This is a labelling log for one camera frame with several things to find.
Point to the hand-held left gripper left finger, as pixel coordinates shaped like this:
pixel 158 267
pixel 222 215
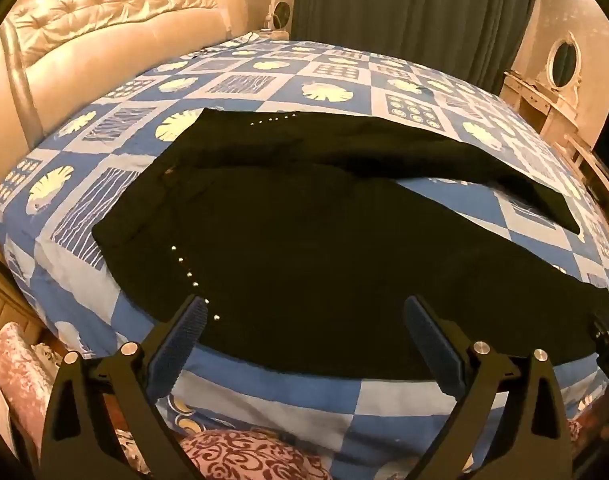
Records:
pixel 182 340

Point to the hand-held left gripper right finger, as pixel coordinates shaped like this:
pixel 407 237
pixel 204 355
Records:
pixel 434 345

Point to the black pants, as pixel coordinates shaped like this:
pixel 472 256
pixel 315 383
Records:
pixel 309 240

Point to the maroon swirl patterned pillow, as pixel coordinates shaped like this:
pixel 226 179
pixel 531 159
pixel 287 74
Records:
pixel 244 457

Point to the pink floral pillow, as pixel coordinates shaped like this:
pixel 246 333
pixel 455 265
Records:
pixel 17 385

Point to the cream television cabinet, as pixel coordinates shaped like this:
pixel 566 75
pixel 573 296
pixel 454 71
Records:
pixel 591 172

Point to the white vanity table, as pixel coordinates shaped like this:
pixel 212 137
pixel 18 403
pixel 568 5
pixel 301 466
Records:
pixel 531 100

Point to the blue patterned blanket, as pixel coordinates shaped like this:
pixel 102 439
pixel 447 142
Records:
pixel 264 85

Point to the oval vanity mirror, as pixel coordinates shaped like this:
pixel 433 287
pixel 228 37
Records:
pixel 564 62

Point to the cream tufted headboard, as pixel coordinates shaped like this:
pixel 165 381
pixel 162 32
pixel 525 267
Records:
pixel 109 35

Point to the dark green curtain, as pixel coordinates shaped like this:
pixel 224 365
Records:
pixel 409 5

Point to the silver bed frame post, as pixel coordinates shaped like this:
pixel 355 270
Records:
pixel 22 80

